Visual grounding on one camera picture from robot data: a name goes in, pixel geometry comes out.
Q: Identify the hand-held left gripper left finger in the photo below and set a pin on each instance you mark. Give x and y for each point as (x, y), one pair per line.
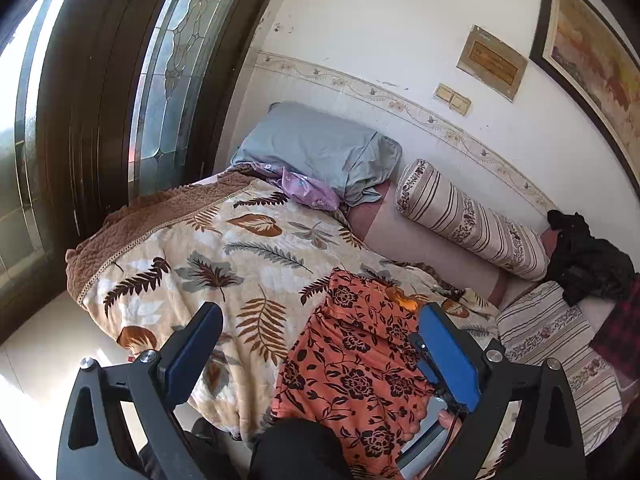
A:
(192, 355)

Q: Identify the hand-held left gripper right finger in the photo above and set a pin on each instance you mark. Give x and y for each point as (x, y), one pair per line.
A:
(450, 355)

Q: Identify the orange floral shirt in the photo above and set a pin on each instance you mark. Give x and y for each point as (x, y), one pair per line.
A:
(350, 360)

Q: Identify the person's right hand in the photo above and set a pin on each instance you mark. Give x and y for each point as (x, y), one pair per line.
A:
(445, 417)

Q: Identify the striped floral cushion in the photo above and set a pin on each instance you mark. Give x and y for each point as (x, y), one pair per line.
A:
(545, 330)

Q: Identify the leaf print blanket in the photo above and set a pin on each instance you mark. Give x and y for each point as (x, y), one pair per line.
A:
(200, 250)

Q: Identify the person's black trousers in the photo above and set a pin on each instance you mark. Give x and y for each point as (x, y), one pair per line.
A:
(300, 450)

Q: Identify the striped bolster pillow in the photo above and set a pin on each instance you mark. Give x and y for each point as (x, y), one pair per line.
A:
(475, 225)

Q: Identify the black garment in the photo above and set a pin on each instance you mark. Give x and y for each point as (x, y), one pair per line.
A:
(585, 260)

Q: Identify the red plaid cloth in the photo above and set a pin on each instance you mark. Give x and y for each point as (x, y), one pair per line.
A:
(620, 330)

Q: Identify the purple floral cloth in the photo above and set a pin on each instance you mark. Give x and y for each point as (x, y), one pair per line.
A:
(305, 190)

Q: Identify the grey pillow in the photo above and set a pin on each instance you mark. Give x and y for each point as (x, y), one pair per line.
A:
(320, 150)

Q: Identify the beige wall switch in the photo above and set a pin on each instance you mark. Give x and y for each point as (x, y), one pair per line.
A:
(443, 92)
(460, 103)

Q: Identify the golden wall plaque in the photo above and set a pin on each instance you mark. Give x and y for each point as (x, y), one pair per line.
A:
(492, 62)

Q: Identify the framed wall picture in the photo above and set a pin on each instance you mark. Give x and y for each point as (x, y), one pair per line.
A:
(590, 60)

